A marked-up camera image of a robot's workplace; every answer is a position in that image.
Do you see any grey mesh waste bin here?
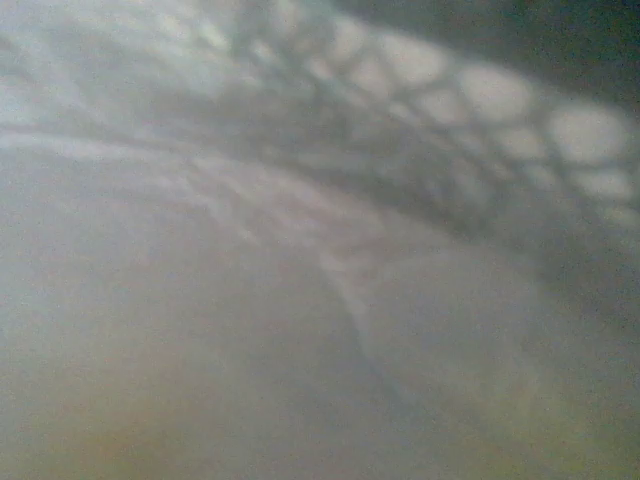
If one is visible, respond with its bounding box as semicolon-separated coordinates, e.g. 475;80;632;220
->
214;0;640;261

